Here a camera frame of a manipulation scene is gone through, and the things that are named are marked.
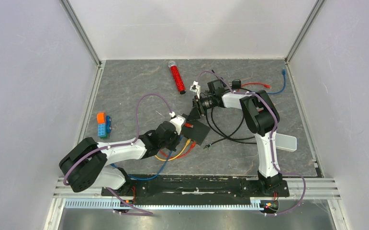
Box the black power adapter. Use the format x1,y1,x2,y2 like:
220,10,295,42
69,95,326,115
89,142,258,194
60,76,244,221
211,69,242,92

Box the far red ethernet cable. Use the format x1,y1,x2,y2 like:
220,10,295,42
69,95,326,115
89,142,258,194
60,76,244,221
241,82,271,90

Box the black network switch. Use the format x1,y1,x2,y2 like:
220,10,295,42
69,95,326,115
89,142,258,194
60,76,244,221
180,114,211,146

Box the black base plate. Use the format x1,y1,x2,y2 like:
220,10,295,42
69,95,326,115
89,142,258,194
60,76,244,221
114,175,290,206

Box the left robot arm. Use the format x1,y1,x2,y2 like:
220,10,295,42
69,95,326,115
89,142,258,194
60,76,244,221
59,117,185,196

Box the blue orange toy bricks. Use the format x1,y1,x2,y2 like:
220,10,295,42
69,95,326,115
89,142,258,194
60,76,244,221
96,112,112,139

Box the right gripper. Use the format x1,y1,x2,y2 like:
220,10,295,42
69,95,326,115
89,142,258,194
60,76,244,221
187,95,215,122

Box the white plastic box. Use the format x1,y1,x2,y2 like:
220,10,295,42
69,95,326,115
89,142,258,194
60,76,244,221
276,133,297,152

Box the yellow ethernet cable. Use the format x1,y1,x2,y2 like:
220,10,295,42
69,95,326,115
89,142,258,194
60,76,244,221
154,139,192,162

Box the long blue ethernet cable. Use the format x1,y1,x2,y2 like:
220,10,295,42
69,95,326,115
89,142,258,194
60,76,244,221
110,136,183,181

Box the red glitter tube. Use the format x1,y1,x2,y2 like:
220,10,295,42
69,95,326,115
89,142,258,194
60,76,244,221
168,60,186,94

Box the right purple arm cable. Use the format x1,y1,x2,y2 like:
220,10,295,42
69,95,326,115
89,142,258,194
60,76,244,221
197,70,307,217

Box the short red ethernet cable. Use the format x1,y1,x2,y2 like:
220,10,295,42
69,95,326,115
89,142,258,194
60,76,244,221
158,123,198,160

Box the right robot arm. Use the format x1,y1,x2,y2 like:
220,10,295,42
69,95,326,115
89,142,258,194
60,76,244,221
187,80,282,196

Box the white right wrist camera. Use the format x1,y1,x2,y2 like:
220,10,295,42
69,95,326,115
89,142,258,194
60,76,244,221
190,81,201,99

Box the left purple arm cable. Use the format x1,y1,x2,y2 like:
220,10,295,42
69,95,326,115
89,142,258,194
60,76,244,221
63,92,155,217

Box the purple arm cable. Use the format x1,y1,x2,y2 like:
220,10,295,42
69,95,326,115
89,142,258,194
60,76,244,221
63,92,155,217
197,70,307,217

